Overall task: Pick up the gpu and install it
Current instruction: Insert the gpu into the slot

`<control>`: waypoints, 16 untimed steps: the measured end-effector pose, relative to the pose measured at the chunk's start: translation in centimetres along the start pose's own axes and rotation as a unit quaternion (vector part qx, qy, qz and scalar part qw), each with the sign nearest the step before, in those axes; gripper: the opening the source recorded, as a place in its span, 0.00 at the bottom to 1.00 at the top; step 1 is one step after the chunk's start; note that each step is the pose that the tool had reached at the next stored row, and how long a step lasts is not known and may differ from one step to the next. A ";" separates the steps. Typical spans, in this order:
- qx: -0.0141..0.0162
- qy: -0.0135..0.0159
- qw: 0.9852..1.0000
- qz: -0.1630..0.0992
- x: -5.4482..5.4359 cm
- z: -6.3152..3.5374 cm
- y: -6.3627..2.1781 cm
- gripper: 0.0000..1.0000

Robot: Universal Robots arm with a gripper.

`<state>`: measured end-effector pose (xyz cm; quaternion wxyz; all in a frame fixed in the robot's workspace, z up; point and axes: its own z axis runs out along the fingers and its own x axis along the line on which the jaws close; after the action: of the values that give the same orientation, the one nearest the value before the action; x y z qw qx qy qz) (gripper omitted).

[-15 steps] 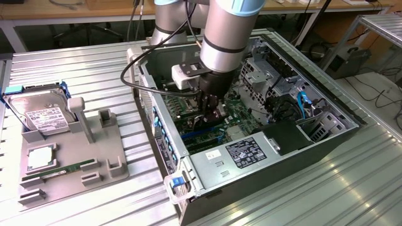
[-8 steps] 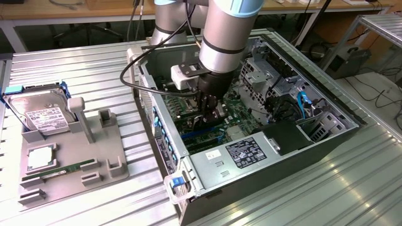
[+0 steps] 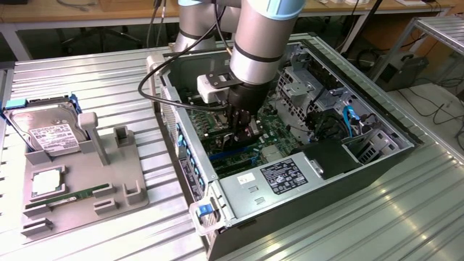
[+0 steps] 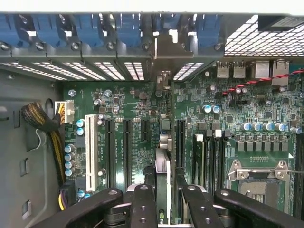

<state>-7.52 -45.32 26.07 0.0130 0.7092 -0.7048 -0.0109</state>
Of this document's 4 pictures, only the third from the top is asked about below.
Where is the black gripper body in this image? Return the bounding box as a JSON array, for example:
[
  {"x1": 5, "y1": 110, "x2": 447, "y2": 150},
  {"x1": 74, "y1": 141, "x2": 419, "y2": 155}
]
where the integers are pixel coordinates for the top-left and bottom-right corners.
[{"x1": 226, "y1": 80, "x2": 270, "y2": 138}]

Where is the grey metal disk bay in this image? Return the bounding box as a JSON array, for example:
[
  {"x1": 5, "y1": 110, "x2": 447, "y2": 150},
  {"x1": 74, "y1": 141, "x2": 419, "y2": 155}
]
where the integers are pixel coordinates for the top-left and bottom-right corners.
[{"x1": 277, "y1": 66, "x2": 343, "y2": 131}]

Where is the green motherboard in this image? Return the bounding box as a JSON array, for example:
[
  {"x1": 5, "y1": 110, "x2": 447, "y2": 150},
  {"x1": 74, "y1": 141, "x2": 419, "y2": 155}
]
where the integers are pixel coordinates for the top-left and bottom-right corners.
[{"x1": 179, "y1": 92, "x2": 311, "y2": 179}]

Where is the blue expansion slot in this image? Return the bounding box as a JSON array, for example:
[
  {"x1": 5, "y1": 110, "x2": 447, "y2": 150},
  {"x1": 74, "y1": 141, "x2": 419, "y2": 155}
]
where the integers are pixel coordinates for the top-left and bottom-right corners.
[{"x1": 209, "y1": 146, "x2": 250, "y2": 161}]

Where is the silver chipset heatsink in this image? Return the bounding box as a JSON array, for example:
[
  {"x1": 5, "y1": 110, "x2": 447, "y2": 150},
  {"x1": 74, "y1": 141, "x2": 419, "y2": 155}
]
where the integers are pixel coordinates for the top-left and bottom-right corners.
[{"x1": 261, "y1": 146, "x2": 291, "y2": 161}]

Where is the black expansion slot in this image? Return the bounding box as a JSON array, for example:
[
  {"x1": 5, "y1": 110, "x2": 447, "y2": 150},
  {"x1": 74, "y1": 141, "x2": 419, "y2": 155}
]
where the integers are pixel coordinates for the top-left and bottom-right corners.
[{"x1": 213, "y1": 156, "x2": 255, "y2": 176}]

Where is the black plastic shroud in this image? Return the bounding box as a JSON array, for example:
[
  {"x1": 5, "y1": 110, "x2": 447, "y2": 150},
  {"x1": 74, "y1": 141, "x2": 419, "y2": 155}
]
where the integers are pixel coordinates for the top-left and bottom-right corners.
[{"x1": 298, "y1": 141, "x2": 362, "y2": 181}]

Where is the grey power supply unit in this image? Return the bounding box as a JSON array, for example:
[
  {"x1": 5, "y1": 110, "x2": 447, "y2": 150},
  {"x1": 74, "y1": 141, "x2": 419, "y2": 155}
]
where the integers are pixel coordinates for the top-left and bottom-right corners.
[{"x1": 217, "y1": 151, "x2": 326, "y2": 221}]

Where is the grey parts rack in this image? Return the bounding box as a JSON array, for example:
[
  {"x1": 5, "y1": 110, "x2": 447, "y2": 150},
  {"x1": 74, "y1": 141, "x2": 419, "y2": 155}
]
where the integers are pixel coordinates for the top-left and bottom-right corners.
[{"x1": 19, "y1": 111, "x2": 151, "y2": 240}]

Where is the black equipment box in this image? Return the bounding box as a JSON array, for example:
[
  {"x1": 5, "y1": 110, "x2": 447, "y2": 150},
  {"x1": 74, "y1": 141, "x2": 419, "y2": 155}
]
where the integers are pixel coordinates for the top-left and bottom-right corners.
[{"x1": 371, "y1": 53, "x2": 430, "y2": 92}]

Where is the black chair base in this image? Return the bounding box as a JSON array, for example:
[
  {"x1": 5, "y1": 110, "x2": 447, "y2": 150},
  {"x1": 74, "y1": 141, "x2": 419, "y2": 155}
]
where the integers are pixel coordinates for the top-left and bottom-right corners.
[{"x1": 57, "y1": 26, "x2": 143, "y2": 51}]

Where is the black and grey PC case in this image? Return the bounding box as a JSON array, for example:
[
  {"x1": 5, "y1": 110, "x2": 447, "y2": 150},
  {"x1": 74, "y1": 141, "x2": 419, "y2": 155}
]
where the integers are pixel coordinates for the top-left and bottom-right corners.
[{"x1": 143, "y1": 38, "x2": 425, "y2": 261}]

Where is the hard disk in blue carrier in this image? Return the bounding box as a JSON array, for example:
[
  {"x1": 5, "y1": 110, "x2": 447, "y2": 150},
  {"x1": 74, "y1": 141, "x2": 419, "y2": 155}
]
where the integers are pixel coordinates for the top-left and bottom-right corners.
[{"x1": 0, "y1": 92, "x2": 83, "y2": 158}]

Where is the green RAM stick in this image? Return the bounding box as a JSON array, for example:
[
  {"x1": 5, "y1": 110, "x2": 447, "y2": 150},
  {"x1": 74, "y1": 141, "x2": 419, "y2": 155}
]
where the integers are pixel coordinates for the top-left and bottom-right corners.
[{"x1": 26, "y1": 187, "x2": 110, "y2": 208}]

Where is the wooden desk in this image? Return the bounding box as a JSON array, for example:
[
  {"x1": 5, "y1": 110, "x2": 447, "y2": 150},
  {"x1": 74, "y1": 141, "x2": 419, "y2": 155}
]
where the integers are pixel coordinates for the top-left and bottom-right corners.
[{"x1": 0, "y1": 0, "x2": 455, "y2": 62}]

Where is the CPU chip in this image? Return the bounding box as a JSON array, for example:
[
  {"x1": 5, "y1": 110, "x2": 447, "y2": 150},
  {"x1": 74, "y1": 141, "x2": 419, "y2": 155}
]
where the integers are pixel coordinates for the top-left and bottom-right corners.
[{"x1": 30, "y1": 170, "x2": 66, "y2": 198}]

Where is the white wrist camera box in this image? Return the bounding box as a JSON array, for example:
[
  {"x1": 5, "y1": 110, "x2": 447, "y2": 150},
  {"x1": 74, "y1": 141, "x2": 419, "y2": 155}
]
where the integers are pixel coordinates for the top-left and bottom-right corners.
[{"x1": 195, "y1": 71, "x2": 238, "y2": 104}]

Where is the black camera cable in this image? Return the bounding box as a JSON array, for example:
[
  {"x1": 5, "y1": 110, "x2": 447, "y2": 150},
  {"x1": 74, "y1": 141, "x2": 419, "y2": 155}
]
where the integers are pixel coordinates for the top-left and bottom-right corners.
[{"x1": 138, "y1": 0, "x2": 233, "y2": 112}]

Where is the blue disk wire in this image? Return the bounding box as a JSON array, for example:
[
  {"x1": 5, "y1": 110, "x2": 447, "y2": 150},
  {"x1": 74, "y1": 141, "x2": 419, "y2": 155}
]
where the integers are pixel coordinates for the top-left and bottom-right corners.
[{"x1": 341, "y1": 104, "x2": 362, "y2": 138}]

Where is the aluminium profile frame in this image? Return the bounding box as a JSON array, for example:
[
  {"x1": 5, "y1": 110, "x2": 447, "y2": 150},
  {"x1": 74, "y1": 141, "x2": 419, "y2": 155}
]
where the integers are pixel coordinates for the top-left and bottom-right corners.
[{"x1": 399, "y1": 16, "x2": 464, "y2": 71}]

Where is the aluminium profile post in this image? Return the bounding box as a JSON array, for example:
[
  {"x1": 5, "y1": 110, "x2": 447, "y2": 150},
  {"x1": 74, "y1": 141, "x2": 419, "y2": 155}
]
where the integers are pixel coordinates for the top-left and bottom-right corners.
[{"x1": 0, "y1": 61, "x2": 14, "y2": 153}]

